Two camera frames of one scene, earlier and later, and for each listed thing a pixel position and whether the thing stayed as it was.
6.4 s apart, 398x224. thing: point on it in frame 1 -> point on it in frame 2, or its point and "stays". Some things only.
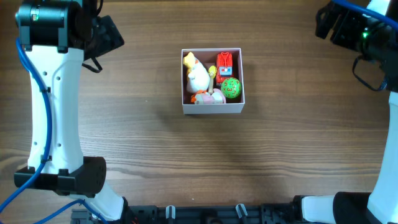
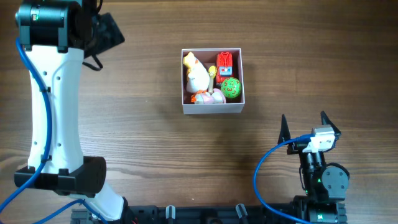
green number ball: (231, 88) stays
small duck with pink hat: (216, 97) stays
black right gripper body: (325, 23) -> (299, 147)
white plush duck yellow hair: (198, 76) stays
